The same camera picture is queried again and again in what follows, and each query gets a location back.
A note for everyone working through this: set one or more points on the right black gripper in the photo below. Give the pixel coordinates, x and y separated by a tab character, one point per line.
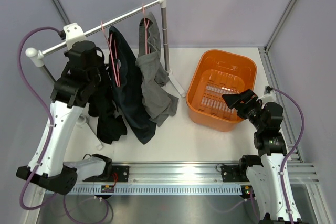
234	100

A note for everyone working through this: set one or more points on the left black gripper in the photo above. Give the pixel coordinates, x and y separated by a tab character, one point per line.
99	64

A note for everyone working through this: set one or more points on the dark navy shorts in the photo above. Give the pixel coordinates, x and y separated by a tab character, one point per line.
128	96

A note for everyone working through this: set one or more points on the pink hanger of navy shorts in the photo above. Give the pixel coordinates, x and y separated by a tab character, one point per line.
113	54

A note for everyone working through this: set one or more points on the black shorts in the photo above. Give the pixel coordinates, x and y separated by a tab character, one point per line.
110	126

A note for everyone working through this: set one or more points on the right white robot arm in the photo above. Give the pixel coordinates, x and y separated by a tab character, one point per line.
267	172

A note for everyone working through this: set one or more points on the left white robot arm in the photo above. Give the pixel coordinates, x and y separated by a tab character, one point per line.
80	80

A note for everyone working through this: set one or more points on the grey shorts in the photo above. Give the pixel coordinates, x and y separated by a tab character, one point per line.
158	103

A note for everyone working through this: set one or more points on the pink hanger of grey shorts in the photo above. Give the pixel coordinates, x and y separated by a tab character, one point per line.
146	22

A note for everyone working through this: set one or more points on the orange plastic basket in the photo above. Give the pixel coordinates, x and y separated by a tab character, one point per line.
218	73

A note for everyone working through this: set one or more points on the silver clothes rack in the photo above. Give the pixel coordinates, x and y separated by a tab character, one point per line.
37	56

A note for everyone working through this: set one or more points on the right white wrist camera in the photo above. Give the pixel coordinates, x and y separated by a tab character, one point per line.
269	95

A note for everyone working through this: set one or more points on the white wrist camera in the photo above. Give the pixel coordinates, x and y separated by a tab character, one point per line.
73	34
269	95

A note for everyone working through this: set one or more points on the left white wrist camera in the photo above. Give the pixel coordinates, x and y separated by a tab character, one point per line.
73	34

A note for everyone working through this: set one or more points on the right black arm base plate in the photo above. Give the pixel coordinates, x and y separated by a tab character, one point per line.
231	173

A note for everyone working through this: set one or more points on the aluminium mounting rail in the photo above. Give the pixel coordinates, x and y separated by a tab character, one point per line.
201	172

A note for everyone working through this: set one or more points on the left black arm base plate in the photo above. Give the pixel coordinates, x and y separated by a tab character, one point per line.
118	172

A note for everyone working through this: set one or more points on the white slotted cable duct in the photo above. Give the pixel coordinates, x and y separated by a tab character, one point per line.
127	189

